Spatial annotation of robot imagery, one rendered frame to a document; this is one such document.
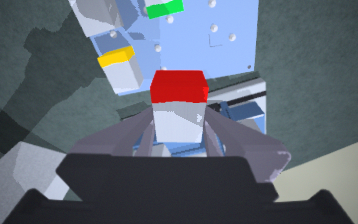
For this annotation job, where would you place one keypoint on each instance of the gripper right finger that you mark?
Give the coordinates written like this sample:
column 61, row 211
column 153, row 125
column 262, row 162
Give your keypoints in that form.
column 266, row 155

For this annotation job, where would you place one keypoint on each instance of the white block with red end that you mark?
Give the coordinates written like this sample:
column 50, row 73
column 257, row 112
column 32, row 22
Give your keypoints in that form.
column 179, row 98

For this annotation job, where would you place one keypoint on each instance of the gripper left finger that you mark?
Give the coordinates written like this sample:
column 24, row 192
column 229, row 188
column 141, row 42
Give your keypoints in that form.
column 119, row 139

